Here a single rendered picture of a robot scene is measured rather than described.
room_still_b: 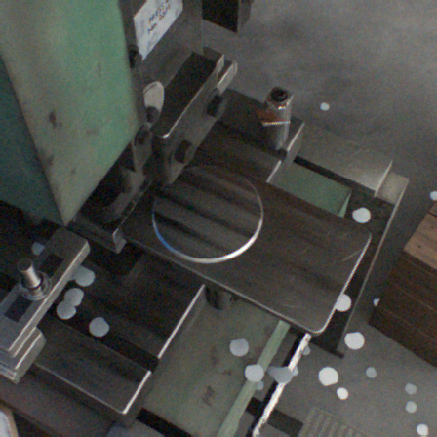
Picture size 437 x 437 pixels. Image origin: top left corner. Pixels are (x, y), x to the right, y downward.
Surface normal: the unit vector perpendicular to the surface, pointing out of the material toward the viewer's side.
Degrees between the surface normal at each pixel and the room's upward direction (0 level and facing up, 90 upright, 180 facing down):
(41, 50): 90
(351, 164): 0
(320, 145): 0
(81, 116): 90
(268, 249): 0
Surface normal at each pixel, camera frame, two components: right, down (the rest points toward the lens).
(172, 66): 0.87, 0.43
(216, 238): 0.00, -0.49
